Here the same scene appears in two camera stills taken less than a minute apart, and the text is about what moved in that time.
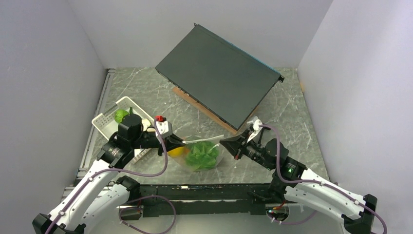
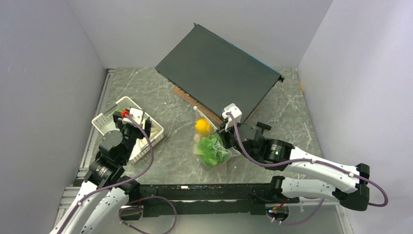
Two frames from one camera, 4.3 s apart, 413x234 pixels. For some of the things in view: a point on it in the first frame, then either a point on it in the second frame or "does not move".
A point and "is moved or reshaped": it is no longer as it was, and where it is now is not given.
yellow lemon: x=179 y=151 -> x=202 y=126
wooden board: x=234 y=131 does not move
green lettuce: x=202 y=156 is moved or reshaped
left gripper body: x=160 y=149 -> x=131 y=132
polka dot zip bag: x=198 y=155 -> x=209 y=148
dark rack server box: x=232 y=84 does not move
